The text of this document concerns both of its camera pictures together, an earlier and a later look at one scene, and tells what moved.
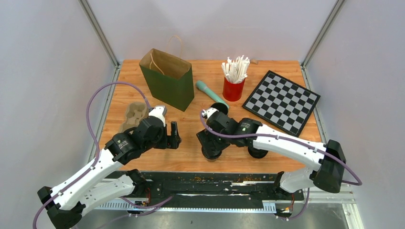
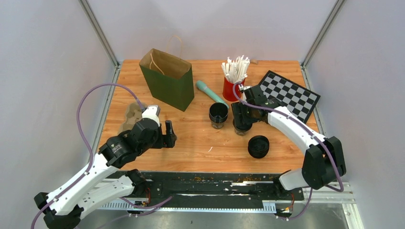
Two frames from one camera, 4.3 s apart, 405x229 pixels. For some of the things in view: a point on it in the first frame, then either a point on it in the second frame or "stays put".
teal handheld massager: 203,86 stays put
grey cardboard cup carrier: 135,111 stays put
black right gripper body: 205,137 to 245,109
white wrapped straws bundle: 236,71 stays put
